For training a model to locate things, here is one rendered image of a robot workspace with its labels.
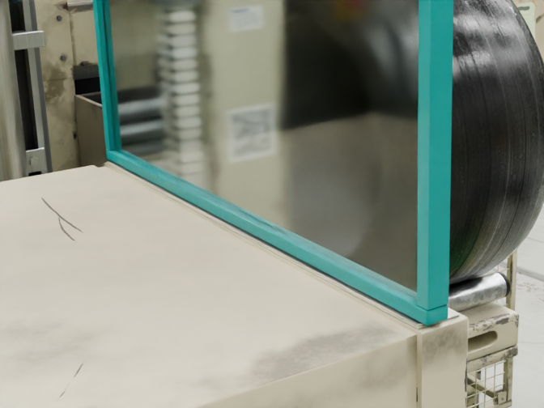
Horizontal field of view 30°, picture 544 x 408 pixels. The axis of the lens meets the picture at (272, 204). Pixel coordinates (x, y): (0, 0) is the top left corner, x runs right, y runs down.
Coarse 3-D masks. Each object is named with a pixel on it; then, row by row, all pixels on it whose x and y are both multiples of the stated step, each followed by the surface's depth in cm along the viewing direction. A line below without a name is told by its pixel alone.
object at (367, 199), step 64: (128, 0) 101; (192, 0) 89; (256, 0) 80; (320, 0) 72; (384, 0) 66; (448, 0) 62; (128, 64) 104; (192, 64) 92; (256, 64) 82; (320, 64) 74; (384, 64) 67; (448, 64) 63; (128, 128) 107; (192, 128) 94; (256, 128) 84; (320, 128) 76; (384, 128) 69; (448, 128) 65; (192, 192) 96; (256, 192) 86; (320, 192) 77; (384, 192) 70; (448, 192) 66; (320, 256) 78; (384, 256) 72; (448, 256) 67
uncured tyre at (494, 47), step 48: (480, 0) 147; (480, 48) 142; (528, 48) 146; (480, 96) 140; (528, 96) 144; (480, 144) 140; (528, 144) 145; (480, 192) 143; (528, 192) 148; (480, 240) 149
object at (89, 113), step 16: (80, 96) 183; (96, 96) 187; (80, 112) 183; (96, 112) 177; (80, 128) 185; (96, 128) 178; (80, 144) 187; (96, 144) 180; (80, 160) 188; (96, 160) 181
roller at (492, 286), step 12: (480, 276) 168; (492, 276) 167; (504, 276) 168; (456, 288) 163; (468, 288) 164; (480, 288) 165; (492, 288) 166; (504, 288) 167; (456, 300) 162; (468, 300) 163; (480, 300) 165; (492, 300) 167
